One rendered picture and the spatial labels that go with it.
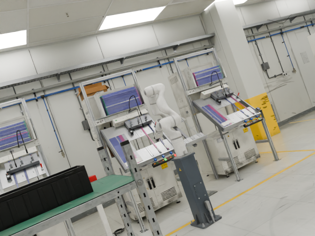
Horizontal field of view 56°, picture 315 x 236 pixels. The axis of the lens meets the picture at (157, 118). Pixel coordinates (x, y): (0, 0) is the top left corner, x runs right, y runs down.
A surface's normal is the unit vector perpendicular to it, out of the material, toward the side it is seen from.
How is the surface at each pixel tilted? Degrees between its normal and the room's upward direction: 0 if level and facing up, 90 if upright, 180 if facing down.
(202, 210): 90
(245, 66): 90
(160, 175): 90
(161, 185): 90
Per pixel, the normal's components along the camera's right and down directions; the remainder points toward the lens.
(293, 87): 0.40, -0.15
